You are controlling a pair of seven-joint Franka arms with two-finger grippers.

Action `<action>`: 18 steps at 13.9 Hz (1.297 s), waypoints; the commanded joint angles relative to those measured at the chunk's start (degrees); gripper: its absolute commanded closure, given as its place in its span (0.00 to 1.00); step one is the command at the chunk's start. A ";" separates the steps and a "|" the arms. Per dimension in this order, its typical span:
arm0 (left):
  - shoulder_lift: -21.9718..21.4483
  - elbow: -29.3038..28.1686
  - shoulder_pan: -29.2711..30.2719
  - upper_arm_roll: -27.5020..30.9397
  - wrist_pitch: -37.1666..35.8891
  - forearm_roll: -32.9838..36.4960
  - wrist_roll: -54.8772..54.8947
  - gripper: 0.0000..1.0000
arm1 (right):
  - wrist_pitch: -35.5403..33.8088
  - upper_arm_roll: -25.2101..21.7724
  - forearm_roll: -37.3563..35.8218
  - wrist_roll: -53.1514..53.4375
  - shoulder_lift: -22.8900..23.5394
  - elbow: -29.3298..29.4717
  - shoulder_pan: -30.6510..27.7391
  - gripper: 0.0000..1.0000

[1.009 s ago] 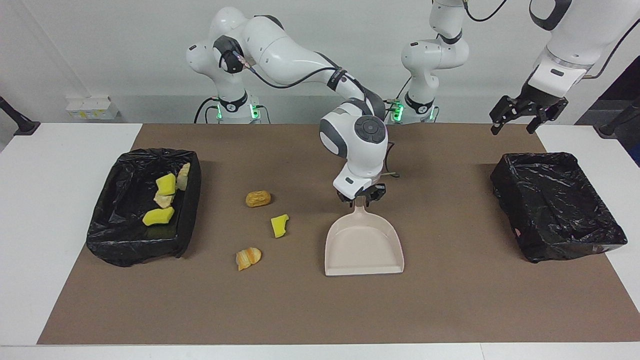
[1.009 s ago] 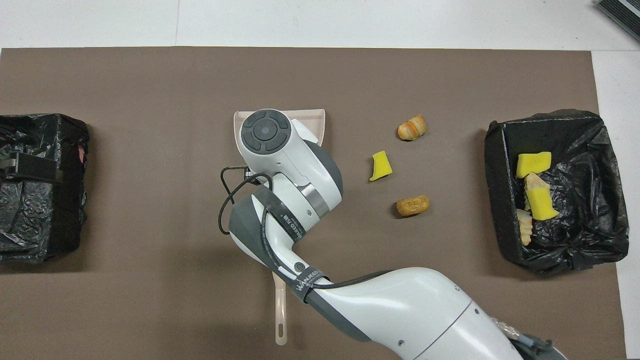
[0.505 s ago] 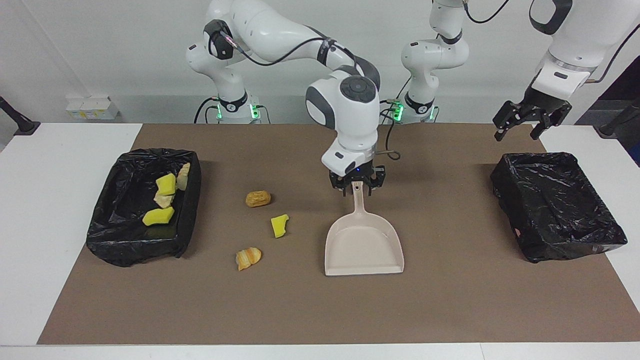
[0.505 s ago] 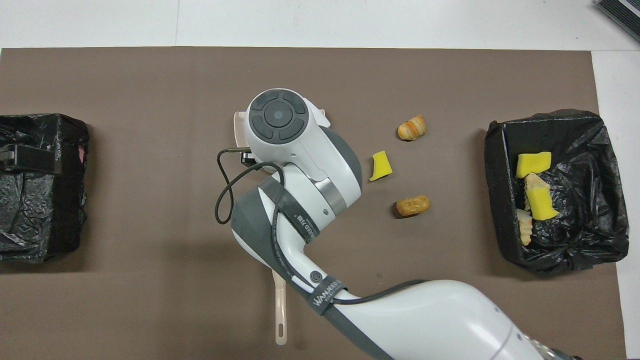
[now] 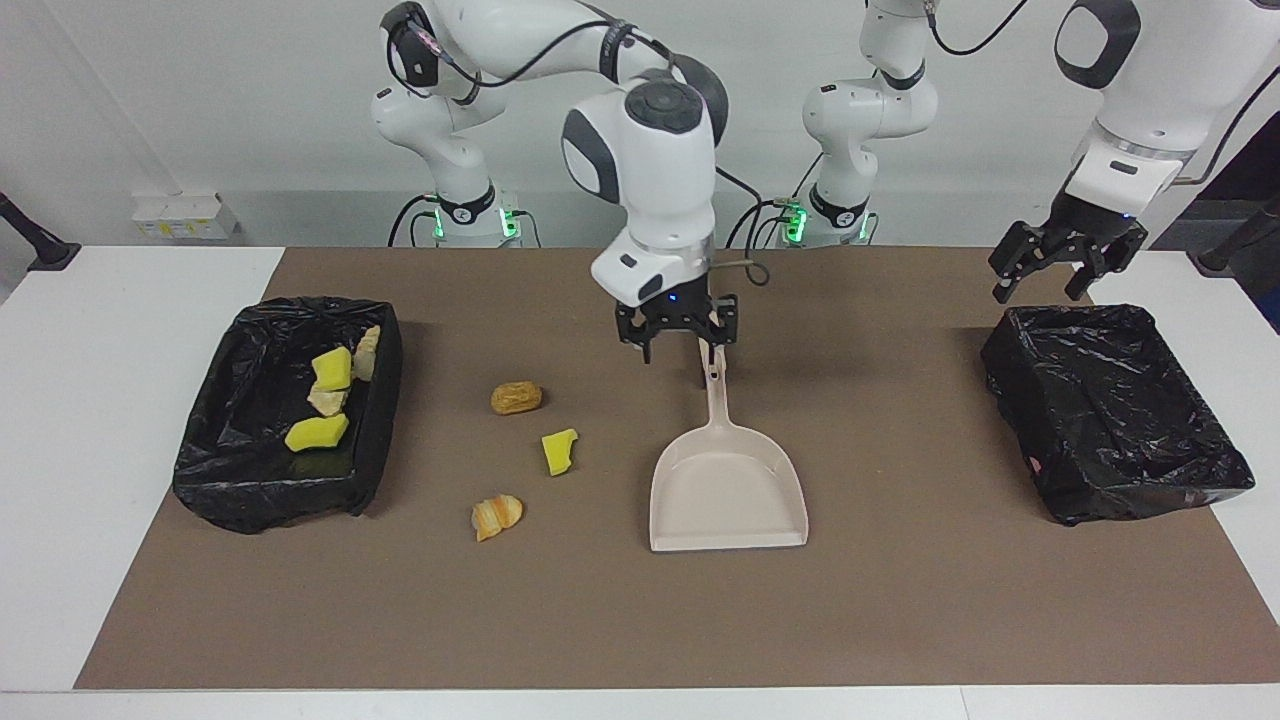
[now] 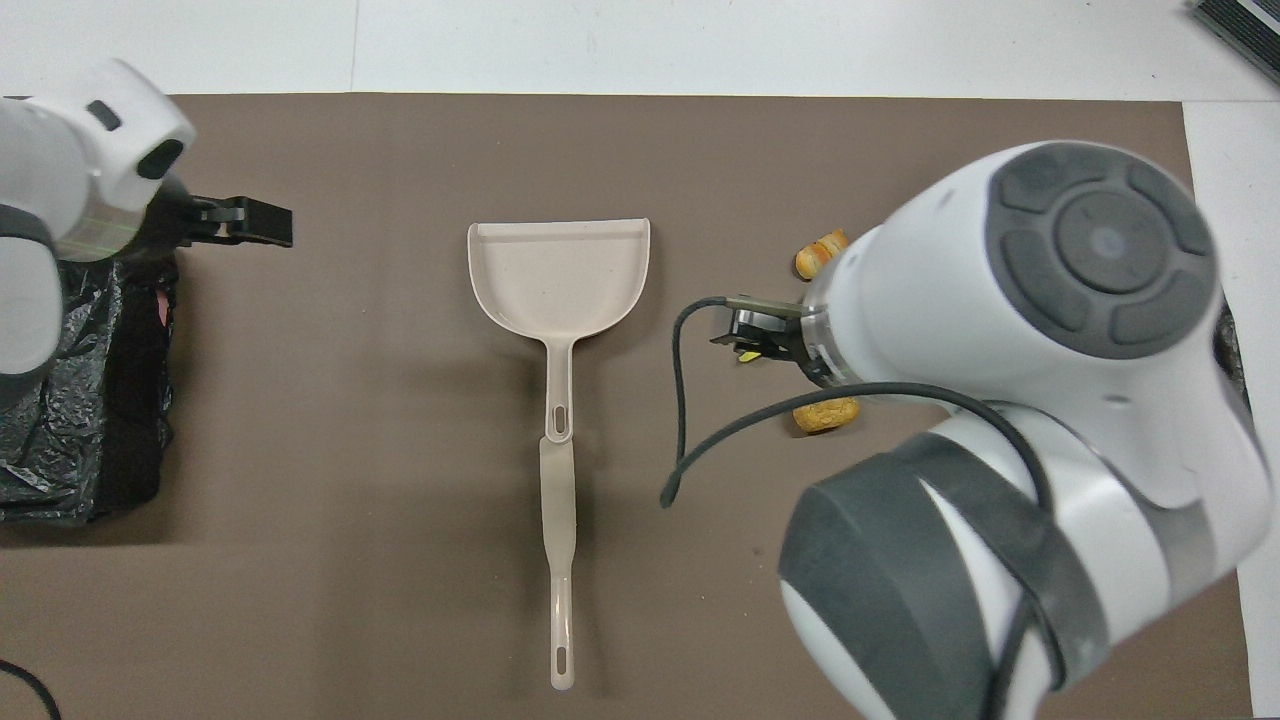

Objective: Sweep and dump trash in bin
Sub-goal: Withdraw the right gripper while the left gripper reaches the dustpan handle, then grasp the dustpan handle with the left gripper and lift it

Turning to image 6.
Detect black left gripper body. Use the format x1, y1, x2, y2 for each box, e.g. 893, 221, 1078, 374
150, 195, 246, 246

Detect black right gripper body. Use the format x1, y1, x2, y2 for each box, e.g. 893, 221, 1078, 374
738, 312, 816, 381

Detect beige plastic dustpan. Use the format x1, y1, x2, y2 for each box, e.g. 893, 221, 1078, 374
467, 218, 651, 444

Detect beige hand brush black bristles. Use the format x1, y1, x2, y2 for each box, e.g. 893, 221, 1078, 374
539, 436, 579, 692

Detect black bag lined bin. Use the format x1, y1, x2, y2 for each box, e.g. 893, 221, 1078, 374
1213, 300, 1251, 421
0, 250, 179, 526

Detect brown bread roll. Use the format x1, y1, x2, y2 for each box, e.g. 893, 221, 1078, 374
793, 397, 861, 434

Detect striped croissant bread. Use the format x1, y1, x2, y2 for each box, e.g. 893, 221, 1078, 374
795, 229, 849, 281

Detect brown paper table mat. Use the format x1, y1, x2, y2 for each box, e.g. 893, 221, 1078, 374
0, 93, 1253, 720

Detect dark ribbed panel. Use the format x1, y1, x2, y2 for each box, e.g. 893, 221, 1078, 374
1188, 0, 1280, 86

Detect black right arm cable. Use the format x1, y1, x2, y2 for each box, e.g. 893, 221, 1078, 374
660, 295, 1061, 720

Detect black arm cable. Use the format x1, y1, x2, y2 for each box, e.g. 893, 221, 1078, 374
660, 295, 1061, 720
0, 658, 63, 720

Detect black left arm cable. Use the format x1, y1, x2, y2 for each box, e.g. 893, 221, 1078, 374
0, 658, 63, 720

